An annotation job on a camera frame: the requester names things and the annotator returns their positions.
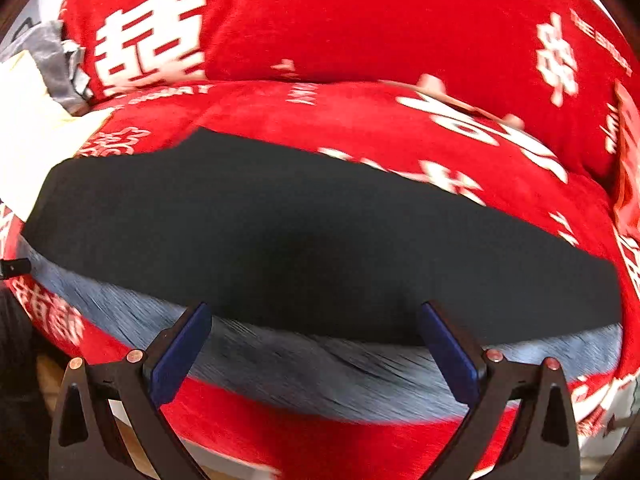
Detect red printed blanket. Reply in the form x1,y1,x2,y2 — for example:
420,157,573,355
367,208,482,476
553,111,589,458
0,79,640,480

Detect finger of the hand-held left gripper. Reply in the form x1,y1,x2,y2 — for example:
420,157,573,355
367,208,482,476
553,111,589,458
0,258,31,278

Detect grey cloth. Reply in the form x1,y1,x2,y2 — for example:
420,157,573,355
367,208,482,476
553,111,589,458
0,20,94,112

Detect red printed back cushion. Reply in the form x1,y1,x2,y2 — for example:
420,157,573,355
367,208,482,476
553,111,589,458
60,0,640,191

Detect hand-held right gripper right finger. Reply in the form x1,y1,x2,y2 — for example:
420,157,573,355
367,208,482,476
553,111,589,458
419,301,582,480

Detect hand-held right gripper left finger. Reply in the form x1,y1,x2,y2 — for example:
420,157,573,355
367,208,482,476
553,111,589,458
48,301,214,480

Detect black pants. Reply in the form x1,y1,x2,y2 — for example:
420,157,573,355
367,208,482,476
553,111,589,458
22,127,623,423

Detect cream pillow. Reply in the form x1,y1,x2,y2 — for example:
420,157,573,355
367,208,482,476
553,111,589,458
0,50,116,223

